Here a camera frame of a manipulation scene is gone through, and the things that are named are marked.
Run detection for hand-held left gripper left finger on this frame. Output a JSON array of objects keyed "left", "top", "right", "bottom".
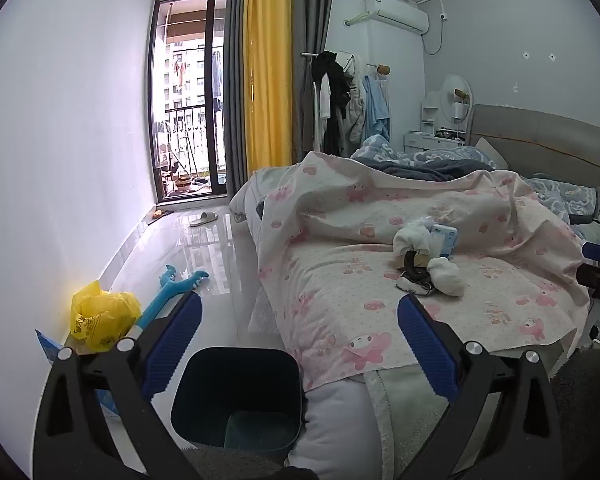
[{"left": 32, "top": 290, "right": 203, "bottom": 480}]

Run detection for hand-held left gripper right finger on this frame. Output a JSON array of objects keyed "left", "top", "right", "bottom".
[{"left": 396, "top": 294, "right": 563, "bottom": 480}]

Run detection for dark teal trash bin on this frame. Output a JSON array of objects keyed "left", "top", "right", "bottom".
[{"left": 171, "top": 346, "right": 303, "bottom": 461}]

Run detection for white sock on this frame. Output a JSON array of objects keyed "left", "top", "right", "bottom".
[{"left": 426, "top": 257, "right": 466, "bottom": 297}]

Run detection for black curved object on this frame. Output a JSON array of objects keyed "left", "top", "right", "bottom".
[{"left": 404, "top": 250, "right": 428, "bottom": 281}]

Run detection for blue packet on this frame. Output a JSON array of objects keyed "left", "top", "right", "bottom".
[{"left": 430, "top": 224, "right": 458, "bottom": 260}]

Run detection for blue plush toy stick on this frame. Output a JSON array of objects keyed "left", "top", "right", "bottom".
[{"left": 130, "top": 264, "right": 210, "bottom": 341}]

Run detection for white fleece blanket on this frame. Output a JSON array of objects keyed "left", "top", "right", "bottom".
[{"left": 365, "top": 345, "right": 566, "bottom": 480}]

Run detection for blue patterned pillow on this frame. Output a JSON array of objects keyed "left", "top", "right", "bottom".
[{"left": 522, "top": 175, "right": 600, "bottom": 223}]

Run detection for yellow plastic bag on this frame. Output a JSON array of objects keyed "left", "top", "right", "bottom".
[{"left": 70, "top": 280, "right": 143, "bottom": 353}]

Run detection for white quilt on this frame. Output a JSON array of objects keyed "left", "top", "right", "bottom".
[{"left": 228, "top": 167, "right": 396, "bottom": 480}]

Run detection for dark grey fuzzy garment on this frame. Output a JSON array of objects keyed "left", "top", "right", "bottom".
[{"left": 180, "top": 347, "right": 600, "bottom": 480}]

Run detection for grey bed headboard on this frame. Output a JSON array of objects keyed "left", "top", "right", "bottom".
[{"left": 467, "top": 104, "right": 600, "bottom": 216}]

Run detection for pink printed blanket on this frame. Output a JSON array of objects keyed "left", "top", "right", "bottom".
[{"left": 252, "top": 150, "right": 591, "bottom": 393}]

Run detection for beige pillow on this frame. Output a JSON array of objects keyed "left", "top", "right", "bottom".
[{"left": 475, "top": 137, "right": 508, "bottom": 171}]

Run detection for blue patterned blanket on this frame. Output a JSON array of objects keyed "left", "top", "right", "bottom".
[{"left": 352, "top": 135, "right": 496, "bottom": 181}]

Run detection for white dresser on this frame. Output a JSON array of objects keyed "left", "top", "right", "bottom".
[{"left": 404, "top": 91, "right": 466, "bottom": 153}]

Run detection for black balcony railing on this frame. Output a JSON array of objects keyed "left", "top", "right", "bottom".
[{"left": 165, "top": 105, "right": 226, "bottom": 171}]

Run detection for round white fan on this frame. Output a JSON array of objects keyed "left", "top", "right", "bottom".
[{"left": 437, "top": 74, "right": 474, "bottom": 141}]

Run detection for light blue hanging garment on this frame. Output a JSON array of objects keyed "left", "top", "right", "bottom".
[{"left": 362, "top": 72, "right": 392, "bottom": 143}]

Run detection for grey curtain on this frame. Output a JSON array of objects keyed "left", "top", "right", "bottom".
[
  {"left": 224, "top": 0, "right": 251, "bottom": 201},
  {"left": 291, "top": 0, "right": 336, "bottom": 161}
]

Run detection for white hanging garment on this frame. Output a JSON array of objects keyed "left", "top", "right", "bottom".
[{"left": 315, "top": 72, "right": 332, "bottom": 122}]

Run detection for clothes on rack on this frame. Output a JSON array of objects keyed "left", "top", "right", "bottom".
[{"left": 312, "top": 51, "right": 352, "bottom": 156}]

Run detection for yellow curtain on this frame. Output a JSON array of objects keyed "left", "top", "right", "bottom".
[{"left": 243, "top": 0, "right": 301, "bottom": 173}]

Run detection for white air conditioner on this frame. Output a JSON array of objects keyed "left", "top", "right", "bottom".
[{"left": 365, "top": 0, "right": 429, "bottom": 36}]

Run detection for black balcony door frame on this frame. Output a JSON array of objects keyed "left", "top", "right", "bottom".
[{"left": 147, "top": 0, "right": 231, "bottom": 206}]

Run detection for air conditioner cable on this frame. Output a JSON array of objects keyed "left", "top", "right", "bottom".
[{"left": 422, "top": 12, "right": 448, "bottom": 56}]

